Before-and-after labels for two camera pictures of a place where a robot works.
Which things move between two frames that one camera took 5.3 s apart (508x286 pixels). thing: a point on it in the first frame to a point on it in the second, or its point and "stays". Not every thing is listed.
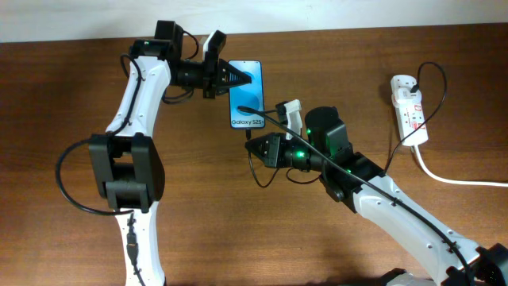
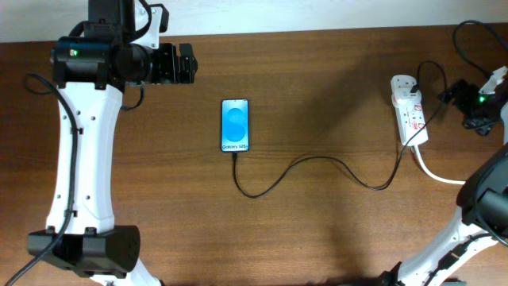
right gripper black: [278, 155] to [468, 91]
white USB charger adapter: [404, 94] stays
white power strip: [410, 114] stays
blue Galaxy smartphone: [250, 95] to [235, 125]
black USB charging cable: [414, 88] to [343, 163]
